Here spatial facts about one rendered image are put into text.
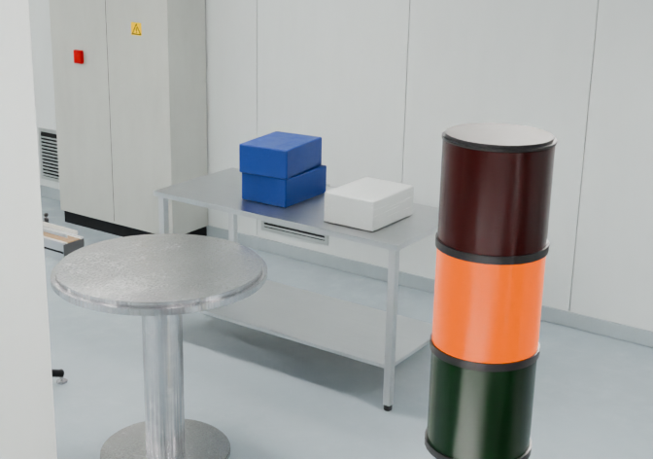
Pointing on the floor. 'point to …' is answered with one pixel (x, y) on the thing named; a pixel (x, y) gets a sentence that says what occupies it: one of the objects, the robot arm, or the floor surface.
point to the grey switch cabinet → (128, 94)
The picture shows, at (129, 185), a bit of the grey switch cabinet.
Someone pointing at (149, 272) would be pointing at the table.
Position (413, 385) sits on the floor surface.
